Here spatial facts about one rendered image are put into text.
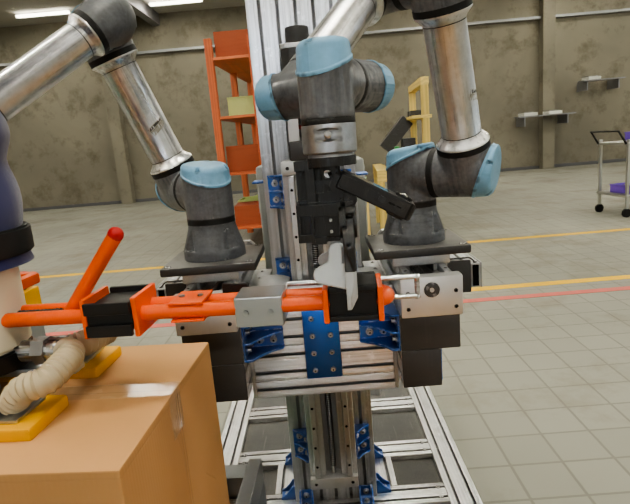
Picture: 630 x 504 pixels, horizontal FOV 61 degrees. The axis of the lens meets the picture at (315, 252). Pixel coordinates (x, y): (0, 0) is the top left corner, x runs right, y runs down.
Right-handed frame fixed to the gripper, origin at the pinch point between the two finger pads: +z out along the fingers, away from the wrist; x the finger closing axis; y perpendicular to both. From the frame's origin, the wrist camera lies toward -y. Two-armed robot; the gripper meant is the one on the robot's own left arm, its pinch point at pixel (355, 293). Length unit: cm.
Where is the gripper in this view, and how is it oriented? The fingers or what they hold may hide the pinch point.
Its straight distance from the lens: 79.2
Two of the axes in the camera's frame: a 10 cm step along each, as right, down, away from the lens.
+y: -9.9, 0.6, 0.9
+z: 0.8, 9.8, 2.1
